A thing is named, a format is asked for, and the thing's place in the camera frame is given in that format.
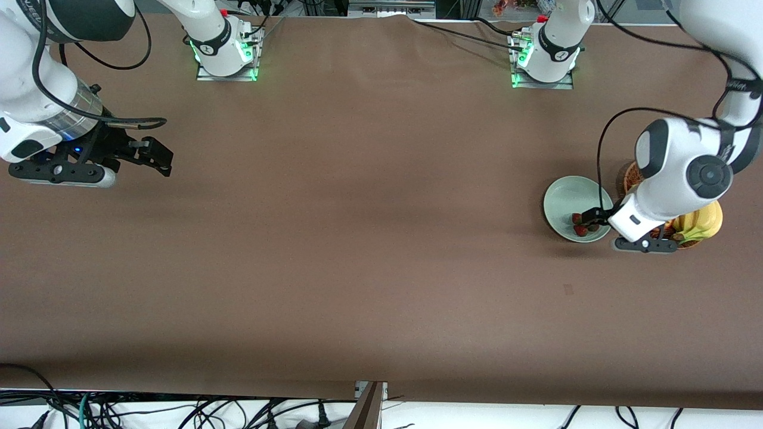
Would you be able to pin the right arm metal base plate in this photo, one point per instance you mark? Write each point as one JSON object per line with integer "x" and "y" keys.
{"x": 250, "y": 71}

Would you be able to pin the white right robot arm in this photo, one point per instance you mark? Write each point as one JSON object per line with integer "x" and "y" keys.
{"x": 24, "y": 71}

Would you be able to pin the metal frame post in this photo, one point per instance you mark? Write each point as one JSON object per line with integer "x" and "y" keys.
{"x": 366, "y": 411}

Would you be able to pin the brown wicker basket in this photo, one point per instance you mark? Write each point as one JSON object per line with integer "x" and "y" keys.
{"x": 630, "y": 176}

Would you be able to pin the grey box with ports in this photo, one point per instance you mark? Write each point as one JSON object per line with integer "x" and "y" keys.
{"x": 390, "y": 9}

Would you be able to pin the brown table cover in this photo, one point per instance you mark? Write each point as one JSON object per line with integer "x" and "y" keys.
{"x": 381, "y": 268}

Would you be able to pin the pale green plate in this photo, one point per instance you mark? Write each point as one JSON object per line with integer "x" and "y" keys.
{"x": 563, "y": 199}

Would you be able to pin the yellow banana bunch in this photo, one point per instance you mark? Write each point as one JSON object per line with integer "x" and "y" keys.
{"x": 703, "y": 221}

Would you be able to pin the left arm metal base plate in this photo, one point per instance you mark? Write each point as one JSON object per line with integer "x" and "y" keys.
{"x": 566, "y": 83}

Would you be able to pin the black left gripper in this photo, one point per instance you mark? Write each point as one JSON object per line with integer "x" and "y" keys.
{"x": 598, "y": 215}

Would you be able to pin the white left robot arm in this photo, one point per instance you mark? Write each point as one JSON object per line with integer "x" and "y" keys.
{"x": 673, "y": 173}

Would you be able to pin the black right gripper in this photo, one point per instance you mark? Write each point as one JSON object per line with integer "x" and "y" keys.
{"x": 107, "y": 146}

